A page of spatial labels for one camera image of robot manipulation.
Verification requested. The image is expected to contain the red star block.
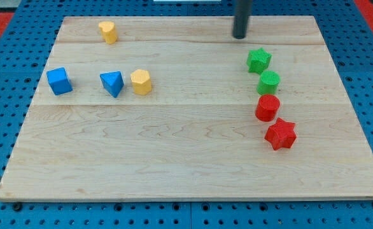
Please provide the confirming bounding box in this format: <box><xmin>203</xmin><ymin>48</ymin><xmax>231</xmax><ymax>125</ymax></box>
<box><xmin>264</xmin><ymin>118</ymin><xmax>297</xmax><ymax>150</ymax></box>

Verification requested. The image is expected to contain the blue cube block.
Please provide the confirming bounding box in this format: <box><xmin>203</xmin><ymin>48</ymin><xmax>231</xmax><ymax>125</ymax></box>
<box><xmin>46</xmin><ymin>67</ymin><xmax>73</xmax><ymax>95</ymax></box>

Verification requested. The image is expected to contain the green star block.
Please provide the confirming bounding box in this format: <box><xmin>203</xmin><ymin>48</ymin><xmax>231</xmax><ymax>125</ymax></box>
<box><xmin>246</xmin><ymin>48</ymin><xmax>272</xmax><ymax>74</ymax></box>

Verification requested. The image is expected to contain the blue triangle block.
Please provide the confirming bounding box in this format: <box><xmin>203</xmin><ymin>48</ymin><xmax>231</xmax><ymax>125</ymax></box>
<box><xmin>100</xmin><ymin>71</ymin><xmax>124</xmax><ymax>98</ymax></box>

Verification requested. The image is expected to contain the green cylinder block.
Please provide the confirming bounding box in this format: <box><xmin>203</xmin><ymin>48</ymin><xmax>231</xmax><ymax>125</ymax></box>
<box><xmin>257</xmin><ymin>71</ymin><xmax>280</xmax><ymax>95</ymax></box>

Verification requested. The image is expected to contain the red cylinder block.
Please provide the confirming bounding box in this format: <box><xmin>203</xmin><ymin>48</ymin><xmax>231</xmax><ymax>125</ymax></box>
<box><xmin>255</xmin><ymin>94</ymin><xmax>280</xmax><ymax>122</ymax></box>

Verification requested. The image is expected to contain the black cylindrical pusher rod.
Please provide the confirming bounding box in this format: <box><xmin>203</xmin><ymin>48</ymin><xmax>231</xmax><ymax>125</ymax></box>
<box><xmin>232</xmin><ymin>0</ymin><xmax>252</xmax><ymax>39</ymax></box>

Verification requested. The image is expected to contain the light wooden board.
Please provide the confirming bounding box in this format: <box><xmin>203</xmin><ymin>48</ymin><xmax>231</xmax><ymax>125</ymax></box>
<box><xmin>0</xmin><ymin>16</ymin><xmax>373</xmax><ymax>202</ymax></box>

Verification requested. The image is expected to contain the yellow heart block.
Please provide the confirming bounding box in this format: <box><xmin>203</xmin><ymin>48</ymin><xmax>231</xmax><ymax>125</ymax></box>
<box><xmin>98</xmin><ymin>21</ymin><xmax>118</xmax><ymax>45</ymax></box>

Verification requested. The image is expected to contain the yellow hexagon block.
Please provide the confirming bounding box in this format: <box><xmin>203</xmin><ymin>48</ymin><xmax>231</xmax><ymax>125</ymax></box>
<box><xmin>130</xmin><ymin>69</ymin><xmax>152</xmax><ymax>95</ymax></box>

